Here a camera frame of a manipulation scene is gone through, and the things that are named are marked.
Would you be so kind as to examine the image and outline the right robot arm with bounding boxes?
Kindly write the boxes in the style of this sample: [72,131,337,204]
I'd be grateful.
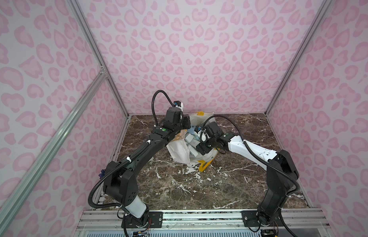
[194,122,300,226]

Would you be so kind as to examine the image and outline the white rectangular digital clock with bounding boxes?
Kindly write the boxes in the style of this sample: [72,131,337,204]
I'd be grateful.
[185,133,203,159]

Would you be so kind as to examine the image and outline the left frame aluminium strut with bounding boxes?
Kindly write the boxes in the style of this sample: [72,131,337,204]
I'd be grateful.
[0,72,108,237]

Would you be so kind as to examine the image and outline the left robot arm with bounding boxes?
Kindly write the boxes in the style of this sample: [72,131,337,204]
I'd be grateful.
[103,107,190,226]

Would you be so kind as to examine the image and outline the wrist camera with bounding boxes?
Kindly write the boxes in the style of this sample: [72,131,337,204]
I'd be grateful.
[194,126,207,142]
[173,101,184,111]

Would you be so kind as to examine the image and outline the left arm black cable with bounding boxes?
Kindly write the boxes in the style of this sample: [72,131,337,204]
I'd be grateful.
[88,89,176,208]

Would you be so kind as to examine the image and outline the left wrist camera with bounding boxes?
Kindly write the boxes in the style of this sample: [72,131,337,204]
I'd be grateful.
[173,101,184,111]

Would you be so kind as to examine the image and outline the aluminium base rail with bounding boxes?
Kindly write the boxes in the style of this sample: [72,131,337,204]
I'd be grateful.
[74,208,334,237]

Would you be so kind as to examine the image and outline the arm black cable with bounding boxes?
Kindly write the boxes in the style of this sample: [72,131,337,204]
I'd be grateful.
[199,115,301,196]
[88,89,176,208]

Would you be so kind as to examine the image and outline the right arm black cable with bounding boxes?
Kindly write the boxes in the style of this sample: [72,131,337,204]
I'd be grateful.
[199,115,301,196]

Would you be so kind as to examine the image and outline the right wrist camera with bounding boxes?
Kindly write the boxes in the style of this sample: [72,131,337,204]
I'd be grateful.
[194,126,207,142]

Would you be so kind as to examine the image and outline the white canvas bag yellow handles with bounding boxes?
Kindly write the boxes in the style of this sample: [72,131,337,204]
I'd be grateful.
[167,111,219,172]

